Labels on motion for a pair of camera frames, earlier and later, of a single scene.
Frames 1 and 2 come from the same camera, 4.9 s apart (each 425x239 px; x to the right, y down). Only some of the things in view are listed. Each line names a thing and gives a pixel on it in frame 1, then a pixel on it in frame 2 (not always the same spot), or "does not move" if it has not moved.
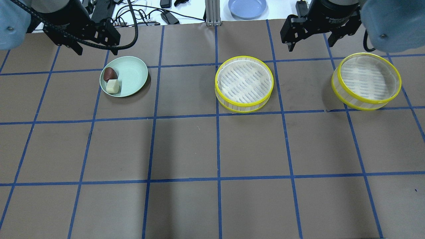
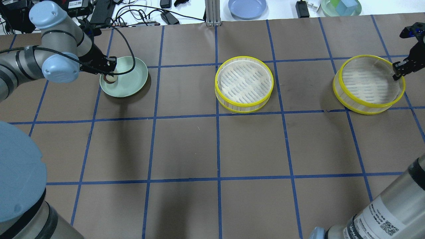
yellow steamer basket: [243, 83] does not move
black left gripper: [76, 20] -> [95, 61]
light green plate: [132, 74] does not move
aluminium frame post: [212, 13] does not move
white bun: [112, 86] -> [111, 78]
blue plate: [247, 9] does not move
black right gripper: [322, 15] -> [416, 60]
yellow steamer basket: [365, 82] does not move
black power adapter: [169, 18] does not move
